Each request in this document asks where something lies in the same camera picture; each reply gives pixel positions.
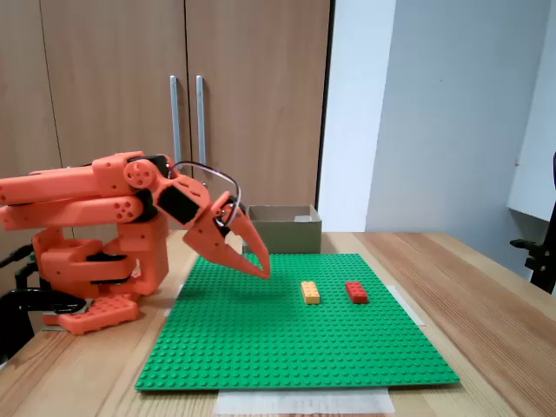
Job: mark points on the masking tape strip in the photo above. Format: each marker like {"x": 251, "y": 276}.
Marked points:
{"x": 412, "y": 313}
{"x": 304, "y": 401}
{"x": 179, "y": 292}

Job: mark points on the black table clamp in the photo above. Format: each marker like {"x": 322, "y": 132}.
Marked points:
{"x": 17, "y": 321}

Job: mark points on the green lego baseplate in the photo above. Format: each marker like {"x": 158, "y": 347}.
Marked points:
{"x": 282, "y": 339}

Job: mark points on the wooden cabinet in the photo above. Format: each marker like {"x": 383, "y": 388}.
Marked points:
{"x": 108, "y": 65}

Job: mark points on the yellow lego block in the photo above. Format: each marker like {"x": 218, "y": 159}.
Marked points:
{"x": 311, "y": 293}

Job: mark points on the red lego block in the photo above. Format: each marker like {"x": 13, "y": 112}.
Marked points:
{"x": 357, "y": 293}

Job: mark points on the brown cardboard box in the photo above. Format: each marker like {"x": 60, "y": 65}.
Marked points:
{"x": 291, "y": 236}

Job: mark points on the black mount bracket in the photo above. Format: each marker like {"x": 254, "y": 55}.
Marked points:
{"x": 543, "y": 265}

